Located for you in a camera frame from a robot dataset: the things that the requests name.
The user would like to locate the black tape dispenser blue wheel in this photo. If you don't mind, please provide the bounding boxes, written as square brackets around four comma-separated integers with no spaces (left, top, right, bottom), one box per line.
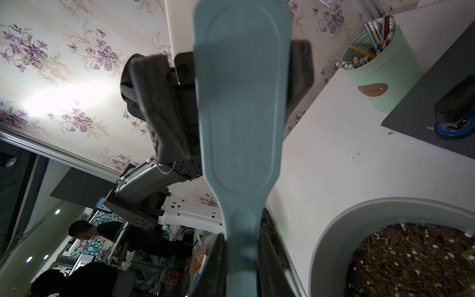
[434,74,475,139]

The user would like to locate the dark grey book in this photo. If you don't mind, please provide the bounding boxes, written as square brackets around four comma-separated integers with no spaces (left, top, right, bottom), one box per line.
[382,24,475,158]

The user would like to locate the grey ceramic pot with soil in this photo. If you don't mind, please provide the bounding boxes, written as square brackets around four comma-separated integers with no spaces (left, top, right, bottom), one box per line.
[309,198,475,297]

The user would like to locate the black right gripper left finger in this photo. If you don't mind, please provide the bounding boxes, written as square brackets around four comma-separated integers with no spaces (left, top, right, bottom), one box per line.
[189,234,227,297]

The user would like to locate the light teal scrub brush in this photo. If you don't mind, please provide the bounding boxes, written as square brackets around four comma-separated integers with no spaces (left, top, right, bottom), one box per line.
[192,1,292,297]

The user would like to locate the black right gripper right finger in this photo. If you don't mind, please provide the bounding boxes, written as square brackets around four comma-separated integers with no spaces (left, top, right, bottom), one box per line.
[257,226,297,297]

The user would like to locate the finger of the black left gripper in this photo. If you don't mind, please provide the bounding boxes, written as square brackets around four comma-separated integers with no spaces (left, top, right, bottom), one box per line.
[129,54,191,163]
[286,40,314,118]

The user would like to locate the person in dark shirt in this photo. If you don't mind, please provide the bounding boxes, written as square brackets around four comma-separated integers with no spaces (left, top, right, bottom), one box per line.
[69,220,192,261]

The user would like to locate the mint green pencil cup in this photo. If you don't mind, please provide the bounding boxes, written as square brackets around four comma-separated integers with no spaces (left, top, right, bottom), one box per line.
[337,16,424,113]

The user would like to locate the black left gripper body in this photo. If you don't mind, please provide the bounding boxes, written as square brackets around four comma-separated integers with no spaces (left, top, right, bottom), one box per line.
[119,52,203,181]

